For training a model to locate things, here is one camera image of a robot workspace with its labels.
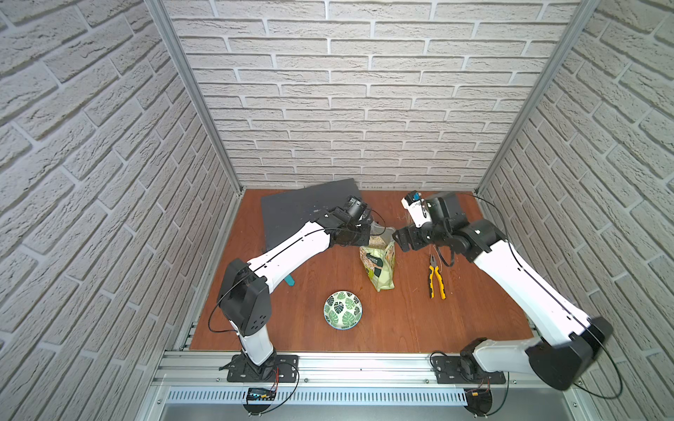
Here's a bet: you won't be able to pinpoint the green oats bag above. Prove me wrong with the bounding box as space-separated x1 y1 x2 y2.
359 223 396 292

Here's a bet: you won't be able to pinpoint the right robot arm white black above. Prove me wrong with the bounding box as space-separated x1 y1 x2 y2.
393 191 614 390

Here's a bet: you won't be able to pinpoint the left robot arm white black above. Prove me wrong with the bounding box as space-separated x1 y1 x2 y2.
216 205 372 376

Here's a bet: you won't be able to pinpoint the leaf pattern breakfast bowl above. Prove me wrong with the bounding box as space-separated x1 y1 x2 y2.
323 290 363 331

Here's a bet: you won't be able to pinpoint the yellow black pliers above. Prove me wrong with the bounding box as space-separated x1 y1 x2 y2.
428 255 447 300

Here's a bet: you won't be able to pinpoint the right controller board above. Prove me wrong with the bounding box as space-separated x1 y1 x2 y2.
464 389 493 417

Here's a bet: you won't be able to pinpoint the controller board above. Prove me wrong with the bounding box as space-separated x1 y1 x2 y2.
464 389 493 417
244 387 277 414

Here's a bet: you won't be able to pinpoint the left controller board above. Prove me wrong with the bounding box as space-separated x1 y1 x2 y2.
244 387 277 414

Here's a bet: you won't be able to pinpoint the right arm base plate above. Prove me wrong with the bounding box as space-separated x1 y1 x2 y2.
429 354 507 386

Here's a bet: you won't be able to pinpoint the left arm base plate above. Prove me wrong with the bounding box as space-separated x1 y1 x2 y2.
219 352 299 383

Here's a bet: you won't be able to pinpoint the aluminium front rail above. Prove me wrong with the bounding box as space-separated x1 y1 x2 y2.
152 351 570 390

